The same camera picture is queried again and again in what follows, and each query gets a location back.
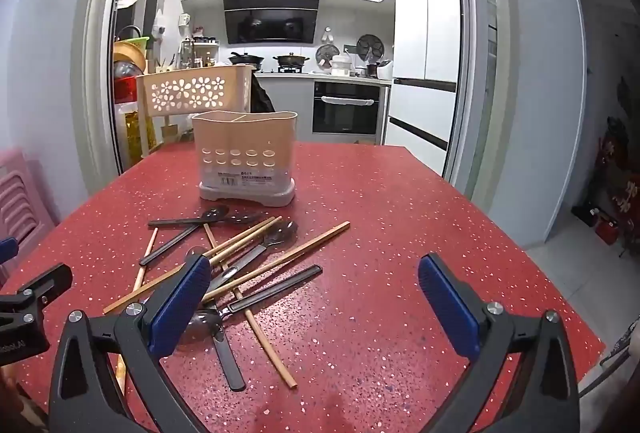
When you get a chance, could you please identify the white spice rack with bottles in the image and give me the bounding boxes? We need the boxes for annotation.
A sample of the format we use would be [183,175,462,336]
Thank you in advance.
[192,35,221,68]

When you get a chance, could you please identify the black trash bag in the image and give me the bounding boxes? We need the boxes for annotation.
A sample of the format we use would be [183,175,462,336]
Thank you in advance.
[250,74,275,114]

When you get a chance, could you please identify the large round dark trivet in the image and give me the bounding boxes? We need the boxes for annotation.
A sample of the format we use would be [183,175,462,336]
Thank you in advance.
[356,34,385,60]

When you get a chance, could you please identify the black-handled metal spoon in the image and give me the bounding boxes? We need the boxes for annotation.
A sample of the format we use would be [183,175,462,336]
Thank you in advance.
[182,264,323,345]
[148,204,231,230]
[139,212,263,267]
[202,219,299,299]
[185,245,247,390]

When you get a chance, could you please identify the pink plastic stool stack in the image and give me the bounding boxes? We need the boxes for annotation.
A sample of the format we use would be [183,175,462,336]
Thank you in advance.
[0,148,56,284]

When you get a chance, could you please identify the grey patterned cloth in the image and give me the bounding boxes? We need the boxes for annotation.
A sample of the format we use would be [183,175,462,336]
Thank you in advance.
[605,315,640,366]

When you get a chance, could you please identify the beige flower-cutout storage cart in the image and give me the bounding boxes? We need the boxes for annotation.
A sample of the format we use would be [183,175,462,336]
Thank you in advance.
[136,64,256,158]

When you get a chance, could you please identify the black range hood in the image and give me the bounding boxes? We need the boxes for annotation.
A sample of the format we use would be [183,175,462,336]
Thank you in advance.
[222,0,321,44]

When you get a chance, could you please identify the red festive decorations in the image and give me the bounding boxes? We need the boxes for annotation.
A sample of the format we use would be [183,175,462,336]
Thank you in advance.
[572,78,640,259]

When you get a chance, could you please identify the round wooden board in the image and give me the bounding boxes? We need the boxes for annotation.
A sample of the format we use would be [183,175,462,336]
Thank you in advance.
[112,44,148,74]

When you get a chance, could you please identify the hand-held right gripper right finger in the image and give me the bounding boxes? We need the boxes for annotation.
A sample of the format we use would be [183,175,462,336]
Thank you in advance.
[418,253,581,433]

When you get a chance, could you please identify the grey sliding door frame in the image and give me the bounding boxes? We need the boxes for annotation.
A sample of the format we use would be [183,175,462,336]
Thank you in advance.
[82,0,503,188]

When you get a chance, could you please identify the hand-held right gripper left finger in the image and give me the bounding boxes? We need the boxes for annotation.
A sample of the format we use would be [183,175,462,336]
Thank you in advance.
[47,254,212,433]

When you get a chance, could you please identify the black built-in oven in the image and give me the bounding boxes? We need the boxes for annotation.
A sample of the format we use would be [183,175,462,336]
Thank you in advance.
[312,80,381,136]

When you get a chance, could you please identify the green plastic basket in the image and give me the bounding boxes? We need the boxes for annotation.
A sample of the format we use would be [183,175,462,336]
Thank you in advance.
[114,36,151,52]

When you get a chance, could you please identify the white refrigerator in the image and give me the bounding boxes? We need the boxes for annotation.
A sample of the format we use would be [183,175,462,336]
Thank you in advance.
[384,0,463,176]

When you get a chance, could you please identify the lidded dark wok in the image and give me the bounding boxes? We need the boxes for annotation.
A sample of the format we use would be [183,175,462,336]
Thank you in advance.
[272,53,311,68]

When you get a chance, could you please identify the beige plastic utensil holder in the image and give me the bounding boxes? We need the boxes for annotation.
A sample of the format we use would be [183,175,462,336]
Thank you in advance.
[191,110,299,205]

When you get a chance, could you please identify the white hanging plastic bag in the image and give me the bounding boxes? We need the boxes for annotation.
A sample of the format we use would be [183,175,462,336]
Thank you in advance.
[150,10,168,46]

